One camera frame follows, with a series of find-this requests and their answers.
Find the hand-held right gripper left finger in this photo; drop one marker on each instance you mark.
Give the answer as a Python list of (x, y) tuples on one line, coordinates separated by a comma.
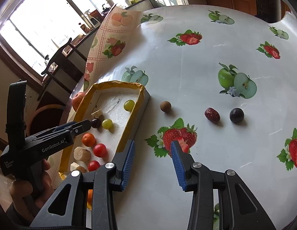
[(128, 165)]

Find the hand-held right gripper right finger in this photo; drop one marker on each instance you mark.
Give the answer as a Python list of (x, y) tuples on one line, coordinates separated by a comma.
[(178, 165)]

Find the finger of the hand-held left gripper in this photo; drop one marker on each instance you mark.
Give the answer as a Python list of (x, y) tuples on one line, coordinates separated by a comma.
[(65, 125), (82, 125)]

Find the dark purple grape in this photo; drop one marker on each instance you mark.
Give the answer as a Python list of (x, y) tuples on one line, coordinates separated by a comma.
[(96, 123), (236, 115)]

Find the orange mandarin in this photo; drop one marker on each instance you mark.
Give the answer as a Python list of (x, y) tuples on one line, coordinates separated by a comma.
[(88, 139)]

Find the small white cube piece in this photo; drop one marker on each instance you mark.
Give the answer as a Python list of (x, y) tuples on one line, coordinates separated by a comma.
[(97, 113)]

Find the green grape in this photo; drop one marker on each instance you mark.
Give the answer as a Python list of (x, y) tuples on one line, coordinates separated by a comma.
[(129, 105), (107, 123)]

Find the round bread slice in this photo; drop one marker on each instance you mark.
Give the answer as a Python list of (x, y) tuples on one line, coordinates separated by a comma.
[(81, 153)]

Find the red cherry tomato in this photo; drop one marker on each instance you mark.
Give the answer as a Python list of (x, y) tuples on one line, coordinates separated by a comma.
[(93, 165), (100, 150)]

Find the yellow-edged white foam tray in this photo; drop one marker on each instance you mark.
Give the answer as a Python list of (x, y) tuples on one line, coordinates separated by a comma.
[(112, 100)]

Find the bread chunk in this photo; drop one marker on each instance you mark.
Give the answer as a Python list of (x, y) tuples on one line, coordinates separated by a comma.
[(77, 167)]

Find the person's left hand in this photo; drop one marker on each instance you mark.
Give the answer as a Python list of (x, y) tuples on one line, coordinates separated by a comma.
[(46, 179)]

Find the red apple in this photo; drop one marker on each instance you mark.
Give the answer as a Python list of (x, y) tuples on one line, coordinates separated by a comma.
[(77, 99)]

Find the orange-yellow hoop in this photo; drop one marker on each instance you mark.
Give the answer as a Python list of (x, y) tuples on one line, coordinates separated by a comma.
[(43, 108)]

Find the brown longan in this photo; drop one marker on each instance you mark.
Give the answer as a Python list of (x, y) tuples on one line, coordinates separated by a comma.
[(165, 106)]

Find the red jujube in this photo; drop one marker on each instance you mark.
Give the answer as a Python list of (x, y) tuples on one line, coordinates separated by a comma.
[(212, 115)]

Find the dark wooden chair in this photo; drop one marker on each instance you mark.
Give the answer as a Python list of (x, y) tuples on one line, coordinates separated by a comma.
[(59, 60)]

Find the fruit-print tablecloth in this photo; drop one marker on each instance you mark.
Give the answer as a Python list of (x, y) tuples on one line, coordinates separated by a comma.
[(186, 81)]

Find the wooden-framed window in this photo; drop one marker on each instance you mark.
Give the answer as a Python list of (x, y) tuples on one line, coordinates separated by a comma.
[(43, 28)]

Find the small brown bottle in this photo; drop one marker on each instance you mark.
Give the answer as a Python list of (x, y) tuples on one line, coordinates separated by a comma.
[(82, 28)]

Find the white spray bottle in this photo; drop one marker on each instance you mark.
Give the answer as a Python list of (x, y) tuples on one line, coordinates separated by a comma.
[(91, 19)]

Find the red-brown box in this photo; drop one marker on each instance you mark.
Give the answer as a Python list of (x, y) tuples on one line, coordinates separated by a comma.
[(97, 14)]

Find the dark kettle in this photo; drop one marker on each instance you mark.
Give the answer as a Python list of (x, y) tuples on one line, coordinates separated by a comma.
[(106, 10)]

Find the white thermos jug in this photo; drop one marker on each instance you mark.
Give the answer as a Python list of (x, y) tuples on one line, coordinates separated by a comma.
[(109, 2)]

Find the white cup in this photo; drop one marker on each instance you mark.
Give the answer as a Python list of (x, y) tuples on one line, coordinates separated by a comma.
[(128, 2)]

